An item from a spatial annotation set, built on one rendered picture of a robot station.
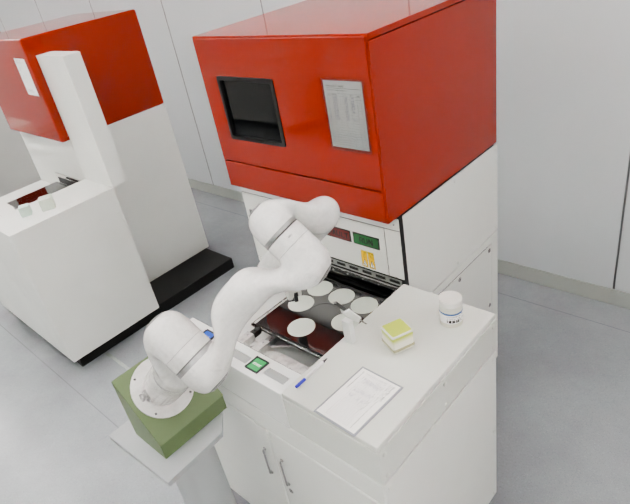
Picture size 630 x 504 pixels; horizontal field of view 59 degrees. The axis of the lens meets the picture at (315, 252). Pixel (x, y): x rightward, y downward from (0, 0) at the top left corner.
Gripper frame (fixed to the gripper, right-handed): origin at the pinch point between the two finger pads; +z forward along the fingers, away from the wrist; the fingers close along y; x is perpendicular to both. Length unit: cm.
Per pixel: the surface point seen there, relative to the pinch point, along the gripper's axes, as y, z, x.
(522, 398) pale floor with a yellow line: 40, 92, 97
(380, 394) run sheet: 50, -19, 9
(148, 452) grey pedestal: 33, 5, -59
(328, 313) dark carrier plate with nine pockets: 6.9, 8.0, 10.8
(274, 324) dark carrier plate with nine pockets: 2.9, 9.7, -8.5
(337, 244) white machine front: -16.8, 2.7, 24.1
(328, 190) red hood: -21.2, -23.7, 22.3
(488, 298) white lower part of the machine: 3, 54, 91
